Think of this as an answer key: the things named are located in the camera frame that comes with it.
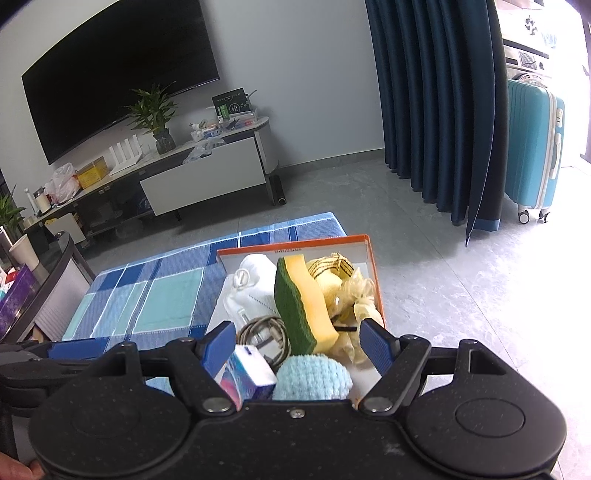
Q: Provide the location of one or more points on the yellow organza scrunchie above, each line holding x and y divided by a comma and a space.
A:
361, 290

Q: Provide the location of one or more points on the potted plant in white pot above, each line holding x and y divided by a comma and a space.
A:
25, 253

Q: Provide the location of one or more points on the green and yellow sponge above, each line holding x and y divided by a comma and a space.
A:
309, 300

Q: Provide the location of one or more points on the rainbow tissue pack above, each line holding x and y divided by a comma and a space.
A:
249, 374

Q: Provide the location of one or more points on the black television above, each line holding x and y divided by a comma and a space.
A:
115, 78

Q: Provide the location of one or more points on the black and green box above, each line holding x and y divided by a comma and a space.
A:
231, 105

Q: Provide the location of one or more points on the white and grey TV stand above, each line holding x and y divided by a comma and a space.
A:
203, 180

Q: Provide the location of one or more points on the white router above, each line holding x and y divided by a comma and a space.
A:
125, 159

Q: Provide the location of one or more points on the light blue fluffy scrunchie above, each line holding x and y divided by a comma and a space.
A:
309, 376

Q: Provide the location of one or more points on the teal suitcase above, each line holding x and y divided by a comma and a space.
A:
535, 152

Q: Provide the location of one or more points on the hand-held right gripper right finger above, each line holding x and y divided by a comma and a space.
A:
376, 344

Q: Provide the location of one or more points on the yellow box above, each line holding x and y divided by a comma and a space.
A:
92, 173

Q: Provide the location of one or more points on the blue plaid blanket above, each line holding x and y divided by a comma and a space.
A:
161, 290

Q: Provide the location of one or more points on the pile of small medicine boxes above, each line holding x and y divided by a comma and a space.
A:
8, 281

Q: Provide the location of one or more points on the purple tray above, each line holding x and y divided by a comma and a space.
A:
18, 296

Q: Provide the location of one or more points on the clutter of small toiletries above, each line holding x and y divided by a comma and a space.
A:
221, 128

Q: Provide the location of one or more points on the clear plastic bag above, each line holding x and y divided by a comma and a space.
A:
203, 151

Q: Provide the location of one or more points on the white jar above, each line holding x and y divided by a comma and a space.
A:
43, 201

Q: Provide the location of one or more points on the person's left hand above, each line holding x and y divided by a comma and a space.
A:
18, 470

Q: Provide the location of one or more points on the white plastic bag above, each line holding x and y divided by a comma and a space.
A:
62, 184

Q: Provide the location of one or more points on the dark-topped coffee table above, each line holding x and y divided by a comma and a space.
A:
60, 295

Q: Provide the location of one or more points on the dark blue curtain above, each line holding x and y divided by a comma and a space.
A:
438, 115

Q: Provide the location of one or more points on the orange and white cardboard box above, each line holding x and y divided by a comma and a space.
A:
363, 272

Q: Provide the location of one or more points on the white face mask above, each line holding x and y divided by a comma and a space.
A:
251, 273

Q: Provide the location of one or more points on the plant in glass vase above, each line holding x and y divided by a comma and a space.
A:
157, 120

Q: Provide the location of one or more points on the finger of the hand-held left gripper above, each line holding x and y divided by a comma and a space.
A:
51, 378
71, 349

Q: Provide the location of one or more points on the white appliance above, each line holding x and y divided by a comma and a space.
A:
526, 57

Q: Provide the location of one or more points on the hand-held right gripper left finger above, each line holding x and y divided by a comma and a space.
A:
217, 346

